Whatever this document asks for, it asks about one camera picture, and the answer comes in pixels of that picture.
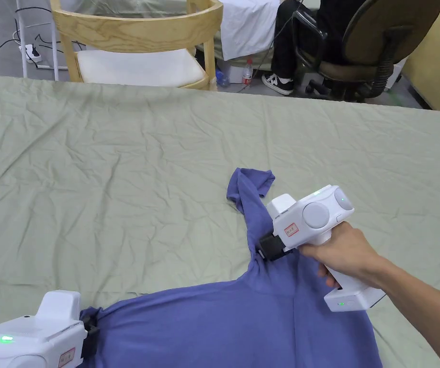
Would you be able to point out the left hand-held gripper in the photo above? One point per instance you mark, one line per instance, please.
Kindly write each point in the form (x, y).
(32, 337)

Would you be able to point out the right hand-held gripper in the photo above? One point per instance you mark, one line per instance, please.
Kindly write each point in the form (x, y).
(311, 222)

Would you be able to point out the blue shirt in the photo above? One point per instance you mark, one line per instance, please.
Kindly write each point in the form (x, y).
(242, 322)

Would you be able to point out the person's right forearm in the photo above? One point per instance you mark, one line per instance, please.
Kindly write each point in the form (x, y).
(419, 306)

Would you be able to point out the person's right hand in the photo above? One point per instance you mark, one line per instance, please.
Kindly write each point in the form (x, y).
(338, 255)

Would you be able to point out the plastic bottle with red label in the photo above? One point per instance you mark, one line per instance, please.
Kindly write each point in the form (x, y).
(247, 72)

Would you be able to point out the blue plastic bottle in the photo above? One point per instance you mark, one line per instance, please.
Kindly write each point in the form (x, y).
(222, 78)

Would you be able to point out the bed with pale green sheet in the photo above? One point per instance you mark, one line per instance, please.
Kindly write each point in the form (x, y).
(108, 172)

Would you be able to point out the white power strip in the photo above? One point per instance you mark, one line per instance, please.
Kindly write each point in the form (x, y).
(32, 53)

